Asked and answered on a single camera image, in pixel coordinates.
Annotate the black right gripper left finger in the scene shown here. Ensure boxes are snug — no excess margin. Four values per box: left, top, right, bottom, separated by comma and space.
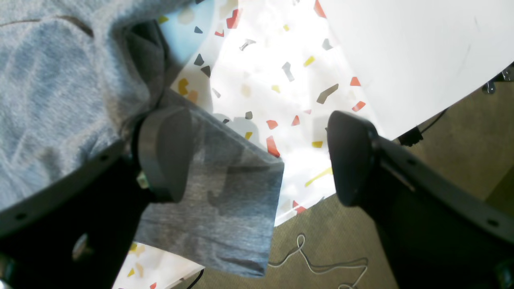
1, 107, 193, 289

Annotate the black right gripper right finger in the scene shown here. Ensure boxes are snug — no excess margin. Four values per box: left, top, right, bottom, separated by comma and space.
327, 111, 514, 289

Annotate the grey t-shirt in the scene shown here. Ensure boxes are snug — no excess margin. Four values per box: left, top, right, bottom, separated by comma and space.
0, 0, 284, 277

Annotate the terrazzo pattern tablecloth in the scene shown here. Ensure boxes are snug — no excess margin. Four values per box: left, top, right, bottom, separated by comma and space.
125, 0, 377, 289

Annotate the white cable on floor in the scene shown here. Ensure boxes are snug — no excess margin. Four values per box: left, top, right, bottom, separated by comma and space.
267, 235, 369, 289

